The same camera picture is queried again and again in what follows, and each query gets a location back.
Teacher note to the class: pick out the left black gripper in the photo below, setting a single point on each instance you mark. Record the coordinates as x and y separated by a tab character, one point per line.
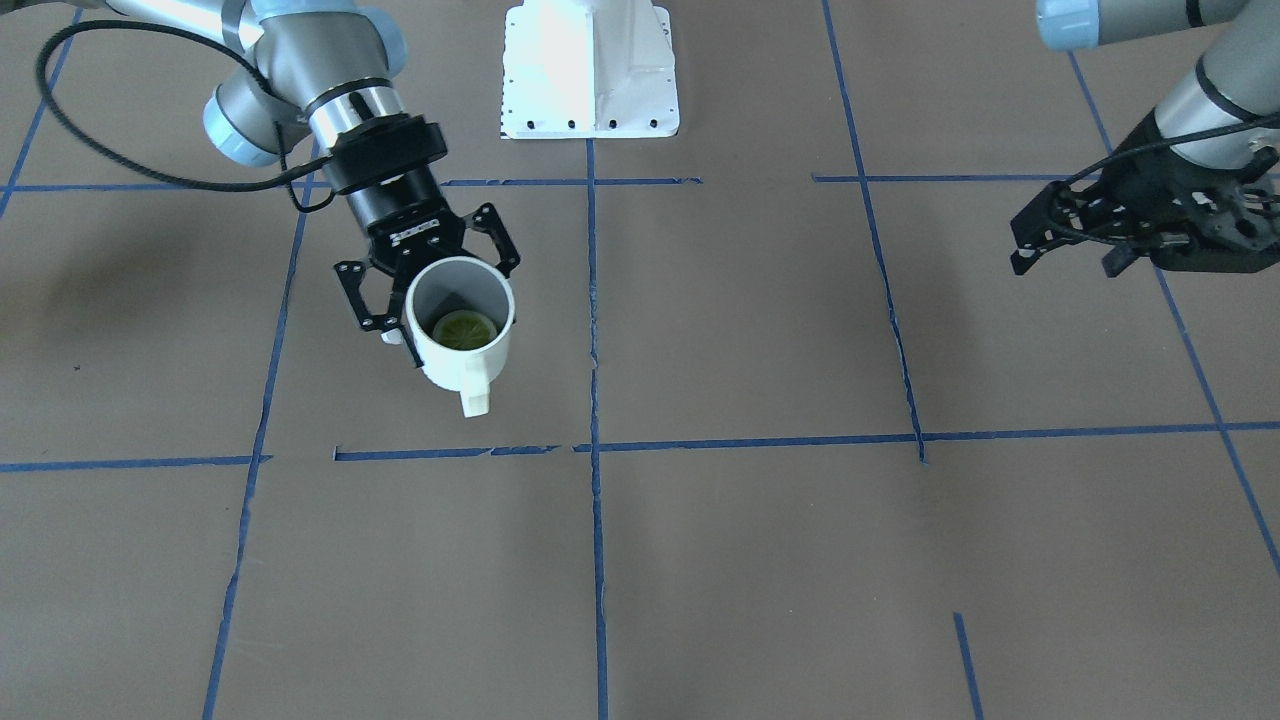
1143	190

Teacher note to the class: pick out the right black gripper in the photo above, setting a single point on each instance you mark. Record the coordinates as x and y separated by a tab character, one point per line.
396	207

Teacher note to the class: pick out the white ribbed mug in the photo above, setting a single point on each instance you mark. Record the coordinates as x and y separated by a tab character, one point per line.
452	284

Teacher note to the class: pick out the green lemon slice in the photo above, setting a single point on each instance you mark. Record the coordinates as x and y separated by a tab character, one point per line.
464	330

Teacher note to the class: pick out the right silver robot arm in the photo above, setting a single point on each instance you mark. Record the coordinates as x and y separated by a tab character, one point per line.
325	70

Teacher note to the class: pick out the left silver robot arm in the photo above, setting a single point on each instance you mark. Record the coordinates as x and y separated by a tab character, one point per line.
1222	109

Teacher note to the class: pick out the white camera pole with base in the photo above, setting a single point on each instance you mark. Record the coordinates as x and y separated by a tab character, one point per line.
588	69

